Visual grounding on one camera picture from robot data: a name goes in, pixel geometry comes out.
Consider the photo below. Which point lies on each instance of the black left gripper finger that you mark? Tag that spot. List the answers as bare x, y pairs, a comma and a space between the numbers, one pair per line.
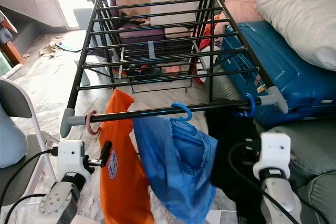
107, 153

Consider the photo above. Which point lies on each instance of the pink clothes hanger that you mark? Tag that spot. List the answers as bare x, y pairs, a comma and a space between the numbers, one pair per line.
89, 125

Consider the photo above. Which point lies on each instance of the orange t-shirt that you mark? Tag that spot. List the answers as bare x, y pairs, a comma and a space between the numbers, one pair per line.
126, 182

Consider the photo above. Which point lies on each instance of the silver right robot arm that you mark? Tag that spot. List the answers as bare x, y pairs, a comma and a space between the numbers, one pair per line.
278, 203

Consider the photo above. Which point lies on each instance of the blue clothes hanger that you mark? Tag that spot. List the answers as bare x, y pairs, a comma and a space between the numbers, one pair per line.
252, 103
186, 108

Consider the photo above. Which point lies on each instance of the black garment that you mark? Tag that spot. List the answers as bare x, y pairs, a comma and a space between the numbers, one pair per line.
228, 145

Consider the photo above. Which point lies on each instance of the black clothes drying rack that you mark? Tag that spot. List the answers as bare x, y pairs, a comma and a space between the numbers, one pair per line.
67, 123

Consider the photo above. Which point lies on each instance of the light blue cushion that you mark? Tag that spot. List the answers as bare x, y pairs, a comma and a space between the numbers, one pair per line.
6, 140

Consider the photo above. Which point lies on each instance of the blue garment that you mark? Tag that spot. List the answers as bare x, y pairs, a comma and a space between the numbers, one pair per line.
168, 166

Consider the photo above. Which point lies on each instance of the white folding chair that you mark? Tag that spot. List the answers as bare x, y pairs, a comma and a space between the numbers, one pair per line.
16, 95

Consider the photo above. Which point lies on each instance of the blue hard suitcase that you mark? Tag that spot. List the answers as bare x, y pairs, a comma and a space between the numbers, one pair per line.
283, 61

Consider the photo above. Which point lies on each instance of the purple bag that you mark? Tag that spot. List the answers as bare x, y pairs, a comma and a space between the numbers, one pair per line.
136, 38

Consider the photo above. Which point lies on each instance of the beige pillow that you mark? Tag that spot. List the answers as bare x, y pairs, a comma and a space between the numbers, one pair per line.
299, 19

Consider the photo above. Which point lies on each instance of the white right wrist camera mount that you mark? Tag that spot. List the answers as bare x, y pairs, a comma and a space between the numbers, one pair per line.
275, 150

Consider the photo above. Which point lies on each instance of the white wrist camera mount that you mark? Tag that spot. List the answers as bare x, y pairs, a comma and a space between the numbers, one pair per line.
71, 156
275, 150

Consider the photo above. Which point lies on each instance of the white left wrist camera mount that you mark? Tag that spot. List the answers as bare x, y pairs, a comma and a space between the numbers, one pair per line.
71, 156

